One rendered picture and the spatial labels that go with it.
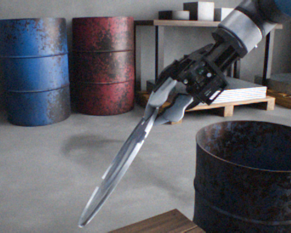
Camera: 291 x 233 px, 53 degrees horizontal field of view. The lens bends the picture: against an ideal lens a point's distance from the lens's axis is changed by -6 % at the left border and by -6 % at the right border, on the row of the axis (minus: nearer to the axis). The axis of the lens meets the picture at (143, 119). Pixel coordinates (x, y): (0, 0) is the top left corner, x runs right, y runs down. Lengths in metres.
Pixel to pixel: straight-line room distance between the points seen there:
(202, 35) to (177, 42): 0.36
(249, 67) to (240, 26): 3.89
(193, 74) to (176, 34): 3.19
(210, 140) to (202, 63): 0.62
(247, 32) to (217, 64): 0.08
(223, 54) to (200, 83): 0.07
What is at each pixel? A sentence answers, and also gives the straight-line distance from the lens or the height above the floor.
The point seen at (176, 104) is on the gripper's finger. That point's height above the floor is 0.67.
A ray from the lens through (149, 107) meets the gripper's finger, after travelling 0.57.
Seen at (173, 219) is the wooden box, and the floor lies 0.35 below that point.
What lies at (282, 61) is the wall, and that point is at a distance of 4.89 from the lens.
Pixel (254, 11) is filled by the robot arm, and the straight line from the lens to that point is 0.56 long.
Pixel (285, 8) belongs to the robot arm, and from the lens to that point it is 0.49.
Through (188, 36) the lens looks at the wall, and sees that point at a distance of 3.78.
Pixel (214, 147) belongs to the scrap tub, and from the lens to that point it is 1.14.
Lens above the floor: 0.82
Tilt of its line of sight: 18 degrees down
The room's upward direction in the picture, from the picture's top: straight up
